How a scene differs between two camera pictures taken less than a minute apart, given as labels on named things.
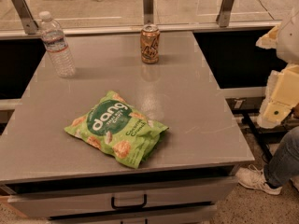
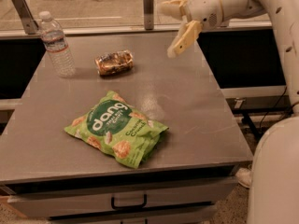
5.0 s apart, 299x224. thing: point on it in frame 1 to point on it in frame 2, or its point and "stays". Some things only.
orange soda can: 149,44 to 114,63
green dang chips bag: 114,127 stays
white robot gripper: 289,39 to 204,7
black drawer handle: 145,198 stays
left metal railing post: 30,24 stays
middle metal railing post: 148,6 stays
